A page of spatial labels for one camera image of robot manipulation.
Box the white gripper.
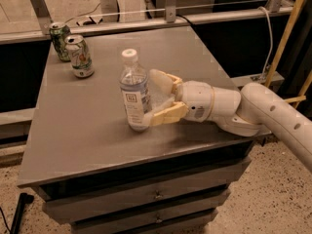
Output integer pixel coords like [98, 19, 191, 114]
[144, 69, 214, 127]

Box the clear blue-label plastic bottle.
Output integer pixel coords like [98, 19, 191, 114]
[119, 49, 151, 132]

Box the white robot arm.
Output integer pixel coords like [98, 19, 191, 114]
[143, 69, 312, 172]

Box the white green soda can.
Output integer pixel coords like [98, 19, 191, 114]
[65, 34, 95, 78]

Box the grey drawer cabinet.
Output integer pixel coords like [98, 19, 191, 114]
[18, 27, 254, 234]

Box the dark green soda can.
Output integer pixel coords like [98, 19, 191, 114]
[49, 22, 70, 62]

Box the grey metal railing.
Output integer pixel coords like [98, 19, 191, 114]
[0, 6, 295, 45]

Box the black stand on floor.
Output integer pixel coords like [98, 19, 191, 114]
[0, 193, 34, 234]

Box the middle grey metal bracket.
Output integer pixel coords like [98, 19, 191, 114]
[165, 0, 176, 23]

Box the grey metal bracket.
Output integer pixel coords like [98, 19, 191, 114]
[30, 0, 52, 35]
[165, 0, 176, 23]

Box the white cable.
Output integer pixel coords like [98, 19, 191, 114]
[257, 6, 274, 80]

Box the yellow wooden frame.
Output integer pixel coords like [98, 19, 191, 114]
[264, 0, 307, 88]

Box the left grey metal bracket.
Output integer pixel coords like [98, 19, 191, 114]
[30, 0, 52, 35]

